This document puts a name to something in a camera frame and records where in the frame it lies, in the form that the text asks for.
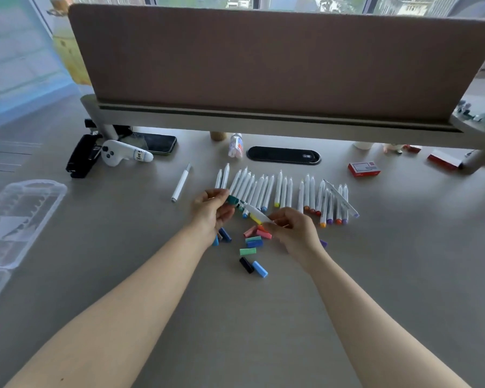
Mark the grey desk shelf riser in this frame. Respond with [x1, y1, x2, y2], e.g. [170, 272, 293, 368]
[80, 94, 485, 176]

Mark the red staple box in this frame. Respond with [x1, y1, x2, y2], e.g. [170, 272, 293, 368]
[348, 161, 381, 178]

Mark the white capped pen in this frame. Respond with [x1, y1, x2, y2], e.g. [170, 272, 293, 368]
[171, 163, 192, 203]

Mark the person's right forearm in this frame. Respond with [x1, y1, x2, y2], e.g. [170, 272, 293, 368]
[306, 250, 472, 388]

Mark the black smartphone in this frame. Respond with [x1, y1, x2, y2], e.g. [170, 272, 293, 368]
[126, 132, 178, 155]

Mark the black oval cable grommet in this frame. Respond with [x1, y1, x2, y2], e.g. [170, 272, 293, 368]
[246, 146, 322, 165]

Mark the row of white markers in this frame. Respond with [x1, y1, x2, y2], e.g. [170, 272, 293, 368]
[214, 162, 361, 228]

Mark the person's left forearm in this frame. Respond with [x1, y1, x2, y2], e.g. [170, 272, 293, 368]
[4, 223, 213, 388]

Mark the yellow cabinet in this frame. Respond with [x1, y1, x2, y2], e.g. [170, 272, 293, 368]
[47, 0, 93, 86]

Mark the clear plastic storage case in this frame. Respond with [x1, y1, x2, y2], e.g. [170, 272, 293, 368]
[0, 179, 68, 318]

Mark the person's right hand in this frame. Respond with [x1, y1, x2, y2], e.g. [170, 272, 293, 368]
[265, 207, 329, 274]

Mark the black stapler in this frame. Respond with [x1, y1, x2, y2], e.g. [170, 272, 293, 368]
[65, 119, 102, 179]

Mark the small white glue bottle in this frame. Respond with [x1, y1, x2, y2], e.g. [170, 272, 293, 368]
[228, 133, 244, 159]

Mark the pile of coloured caps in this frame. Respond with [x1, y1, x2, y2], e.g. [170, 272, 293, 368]
[212, 214, 328, 279]

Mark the white game controller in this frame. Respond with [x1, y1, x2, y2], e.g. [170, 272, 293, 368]
[100, 140, 154, 168]

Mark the white marker pen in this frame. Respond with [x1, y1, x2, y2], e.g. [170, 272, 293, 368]
[238, 201, 274, 223]

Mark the person's left hand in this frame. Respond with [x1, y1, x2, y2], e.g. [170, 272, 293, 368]
[191, 188, 236, 245]

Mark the red and white box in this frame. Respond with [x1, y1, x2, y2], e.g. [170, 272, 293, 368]
[427, 150, 464, 171]

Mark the brown felt desk divider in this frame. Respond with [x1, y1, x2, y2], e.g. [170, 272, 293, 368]
[68, 3, 485, 122]

